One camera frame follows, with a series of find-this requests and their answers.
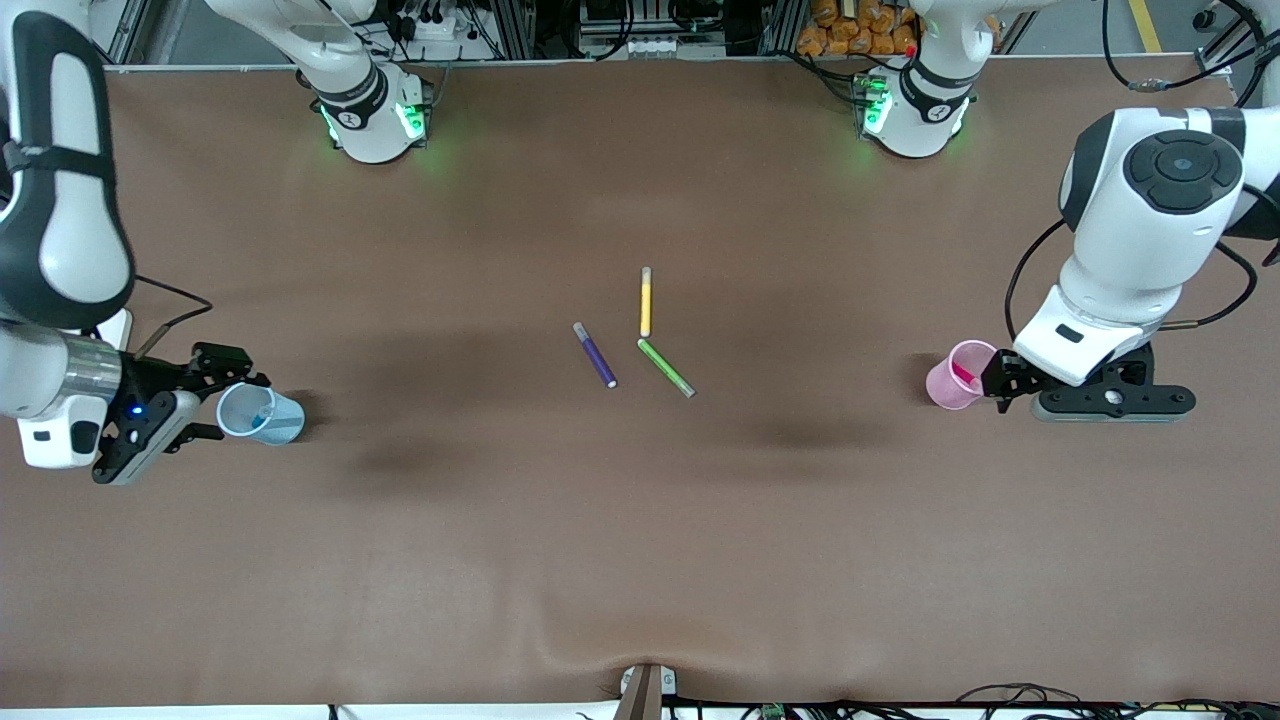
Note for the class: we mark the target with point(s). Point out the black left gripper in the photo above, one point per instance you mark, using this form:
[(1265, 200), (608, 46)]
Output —
[(1008, 377)]

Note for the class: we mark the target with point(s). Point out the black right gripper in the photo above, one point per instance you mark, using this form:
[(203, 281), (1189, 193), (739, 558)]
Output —
[(150, 378)]

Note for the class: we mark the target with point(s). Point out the pink marker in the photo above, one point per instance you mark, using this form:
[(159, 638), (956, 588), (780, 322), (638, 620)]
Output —
[(965, 375)]

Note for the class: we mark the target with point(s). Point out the blue marker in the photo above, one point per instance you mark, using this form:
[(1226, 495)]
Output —
[(265, 411)]

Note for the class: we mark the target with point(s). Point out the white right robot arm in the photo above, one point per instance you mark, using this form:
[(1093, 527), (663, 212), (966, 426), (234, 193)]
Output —
[(60, 200)]

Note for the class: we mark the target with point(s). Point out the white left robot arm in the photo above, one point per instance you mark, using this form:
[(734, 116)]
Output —
[(1140, 230)]

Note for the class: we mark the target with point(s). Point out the pink mesh cup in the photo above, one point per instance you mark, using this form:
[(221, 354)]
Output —
[(945, 385)]

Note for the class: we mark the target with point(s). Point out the blue mesh cup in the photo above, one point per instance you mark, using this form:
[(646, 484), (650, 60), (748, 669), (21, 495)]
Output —
[(280, 422)]

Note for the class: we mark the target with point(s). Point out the green marker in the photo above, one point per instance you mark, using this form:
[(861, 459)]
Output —
[(665, 367)]

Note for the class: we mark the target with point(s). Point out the yellow marker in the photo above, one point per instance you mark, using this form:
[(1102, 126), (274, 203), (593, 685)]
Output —
[(646, 305)]

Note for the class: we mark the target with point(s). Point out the purple marker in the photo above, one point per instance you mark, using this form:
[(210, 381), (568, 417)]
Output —
[(596, 357)]

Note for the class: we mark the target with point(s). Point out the orange packets pile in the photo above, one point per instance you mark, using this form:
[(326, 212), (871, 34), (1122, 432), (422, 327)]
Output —
[(855, 25)]

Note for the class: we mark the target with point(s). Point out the white power strip with plugs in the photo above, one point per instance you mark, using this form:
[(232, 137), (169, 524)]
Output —
[(432, 25)]

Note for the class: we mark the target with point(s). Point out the small white power strip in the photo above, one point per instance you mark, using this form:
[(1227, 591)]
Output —
[(650, 46)]

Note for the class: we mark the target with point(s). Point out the metal table corner bracket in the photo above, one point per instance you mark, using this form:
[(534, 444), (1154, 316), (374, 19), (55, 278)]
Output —
[(1215, 68)]

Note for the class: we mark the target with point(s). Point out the metal camera mount clamp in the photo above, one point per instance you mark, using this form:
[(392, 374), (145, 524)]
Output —
[(645, 690)]

